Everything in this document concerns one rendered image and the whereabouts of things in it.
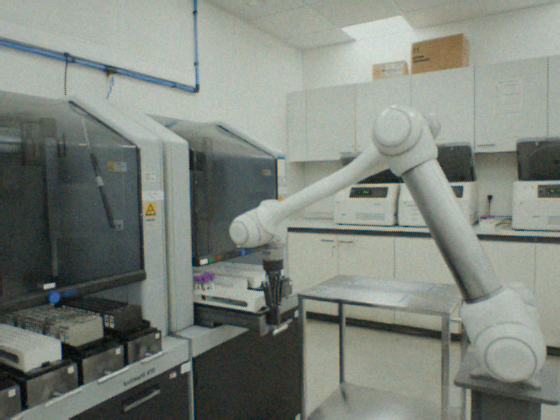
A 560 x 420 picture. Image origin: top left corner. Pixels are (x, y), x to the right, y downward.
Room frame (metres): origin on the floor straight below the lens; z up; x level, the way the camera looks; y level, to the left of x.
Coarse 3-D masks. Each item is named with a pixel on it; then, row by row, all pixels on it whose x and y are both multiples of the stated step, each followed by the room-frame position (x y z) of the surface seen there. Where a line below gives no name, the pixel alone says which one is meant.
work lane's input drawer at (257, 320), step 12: (204, 312) 1.66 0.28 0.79; (216, 312) 1.63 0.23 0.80; (228, 312) 1.60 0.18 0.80; (240, 312) 1.58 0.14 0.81; (252, 312) 1.56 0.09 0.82; (264, 312) 1.56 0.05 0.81; (228, 324) 1.60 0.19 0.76; (240, 324) 1.57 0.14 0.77; (252, 324) 1.54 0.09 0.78; (264, 324) 1.55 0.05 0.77
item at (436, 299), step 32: (320, 288) 1.88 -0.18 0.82; (352, 288) 1.87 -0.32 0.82; (384, 288) 1.86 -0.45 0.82; (416, 288) 1.85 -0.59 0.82; (448, 288) 1.83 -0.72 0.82; (448, 320) 1.50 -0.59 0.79; (448, 352) 1.50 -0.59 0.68; (352, 384) 2.12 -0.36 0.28; (448, 384) 1.50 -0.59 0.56; (320, 416) 1.83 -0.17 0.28; (352, 416) 1.82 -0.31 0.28; (384, 416) 1.81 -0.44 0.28; (416, 416) 1.81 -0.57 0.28; (448, 416) 1.50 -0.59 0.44
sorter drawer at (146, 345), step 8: (144, 328) 1.42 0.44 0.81; (152, 328) 1.39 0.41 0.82; (112, 336) 1.34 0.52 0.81; (120, 336) 1.32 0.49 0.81; (128, 336) 1.32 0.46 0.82; (136, 336) 1.33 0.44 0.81; (144, 336) 1.35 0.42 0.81; (152, 336) 1.37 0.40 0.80; (160, 336) 1.40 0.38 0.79; (128, 344) 1.29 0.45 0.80; (136, 344) 1.32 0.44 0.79; (144, 344) 1.34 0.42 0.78; (152, 344) 1.37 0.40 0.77; (160, 344) 1.40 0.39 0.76; (128, 352) 1.29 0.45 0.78; (136, 352) 1.32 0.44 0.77; (144, 352) 1.34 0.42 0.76; (152, 352) 1.37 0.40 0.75; (160, 352) 1.35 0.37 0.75; (128, 360) 1.29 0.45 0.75; (136, 360) 1.32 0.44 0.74; (144, 360) 1.29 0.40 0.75; (152, 360) 1.32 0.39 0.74
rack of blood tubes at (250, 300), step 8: (216, 288) 1.73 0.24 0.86; (224, 288) 1.73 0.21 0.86; (232, 288) 1.73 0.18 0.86; (216, 296) 1.75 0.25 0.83; (224, 296) 1.63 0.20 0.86; (232, 296) 1.61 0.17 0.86; (240, 296) 1.60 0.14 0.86; (248, 296) 1.60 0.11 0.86; (256, 296) 1.59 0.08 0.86; (264, 296) 1.61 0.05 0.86; (216, 304) 1.65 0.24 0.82; (224, 304) 1.63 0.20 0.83; (232, 304) 1.70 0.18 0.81; (240, 304) 1.69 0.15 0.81; (248, 304) 1.57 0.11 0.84; (256, 304) 1.57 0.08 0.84; (264, 304) 1.61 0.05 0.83
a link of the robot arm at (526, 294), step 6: (504, 282) 1.27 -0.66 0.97; (510, 282) 1.27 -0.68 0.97; (516, 282) 1.27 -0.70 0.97; (510, 288) 1.22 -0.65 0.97; (516, 288) 1.21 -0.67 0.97; (522, 288) 1.22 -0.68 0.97; (528, 288) 1.23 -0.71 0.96; (522, 294) 1.20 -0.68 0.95; (528, 294) 1.20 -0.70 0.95; (528, 300) 1.19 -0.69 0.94; (534, 300) 1.20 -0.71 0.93; (528, 306) 1.18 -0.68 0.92; (534, 306) 1.20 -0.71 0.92; (534, 312) 1.17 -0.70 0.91; (534, 318) 1.16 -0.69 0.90
